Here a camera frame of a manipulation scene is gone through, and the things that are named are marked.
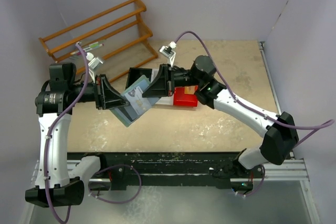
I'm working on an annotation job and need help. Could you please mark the green card holder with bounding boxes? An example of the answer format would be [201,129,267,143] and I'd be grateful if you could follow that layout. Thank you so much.
[110,75,160,127]

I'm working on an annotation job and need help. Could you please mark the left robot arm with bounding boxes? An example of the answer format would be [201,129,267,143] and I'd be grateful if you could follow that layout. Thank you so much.
[25,62,129,208]

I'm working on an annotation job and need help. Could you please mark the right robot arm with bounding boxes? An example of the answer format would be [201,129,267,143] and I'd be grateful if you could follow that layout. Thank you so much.
[142,56,298,170]

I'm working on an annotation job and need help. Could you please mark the white crest card in holder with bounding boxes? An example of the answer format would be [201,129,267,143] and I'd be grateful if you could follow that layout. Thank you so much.
[124,86,152,120]

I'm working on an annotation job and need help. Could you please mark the orange credit card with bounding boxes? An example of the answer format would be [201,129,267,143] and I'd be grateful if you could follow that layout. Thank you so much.
[184,86,195,95]

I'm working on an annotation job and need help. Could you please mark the white plastic bin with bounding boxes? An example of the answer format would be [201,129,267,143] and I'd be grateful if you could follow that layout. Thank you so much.
[151,69,173,105]

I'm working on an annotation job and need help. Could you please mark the red plastic bin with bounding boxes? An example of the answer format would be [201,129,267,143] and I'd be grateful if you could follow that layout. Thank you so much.
[173,86,198,108]

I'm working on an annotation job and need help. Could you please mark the black plastic bin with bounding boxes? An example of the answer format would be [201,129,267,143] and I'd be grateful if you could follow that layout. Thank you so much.
[125,68,152,89]

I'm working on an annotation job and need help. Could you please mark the pens on rack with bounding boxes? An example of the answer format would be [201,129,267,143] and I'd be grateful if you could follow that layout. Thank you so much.
[70,41,104,60]

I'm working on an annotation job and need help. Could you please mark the wooden rack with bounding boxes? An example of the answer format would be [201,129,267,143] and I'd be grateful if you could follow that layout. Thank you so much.
[38,0,159,83]

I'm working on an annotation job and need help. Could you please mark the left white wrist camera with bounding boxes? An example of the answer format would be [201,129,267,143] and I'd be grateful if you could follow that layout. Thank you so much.
[86,52,104,80]

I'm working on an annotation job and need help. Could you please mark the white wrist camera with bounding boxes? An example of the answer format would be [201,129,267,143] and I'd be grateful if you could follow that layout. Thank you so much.
[159,41,176,66]
[86,52,104,80]

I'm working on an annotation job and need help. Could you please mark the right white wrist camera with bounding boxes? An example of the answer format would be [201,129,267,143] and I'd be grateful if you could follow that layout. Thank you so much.
[159,41,176,66]

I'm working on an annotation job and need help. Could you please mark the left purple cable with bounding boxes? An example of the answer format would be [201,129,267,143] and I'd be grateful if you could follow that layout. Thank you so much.
[44,42,89,224]

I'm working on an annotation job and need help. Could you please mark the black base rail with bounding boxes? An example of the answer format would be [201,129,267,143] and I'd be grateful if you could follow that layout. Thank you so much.
[68,151,263,190]

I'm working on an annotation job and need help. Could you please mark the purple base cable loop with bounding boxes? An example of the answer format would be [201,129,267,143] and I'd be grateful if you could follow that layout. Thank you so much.
[88,165,142,205]

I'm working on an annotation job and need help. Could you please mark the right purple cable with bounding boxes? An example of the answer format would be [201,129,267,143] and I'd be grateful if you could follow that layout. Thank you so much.
[175,31,335,198]

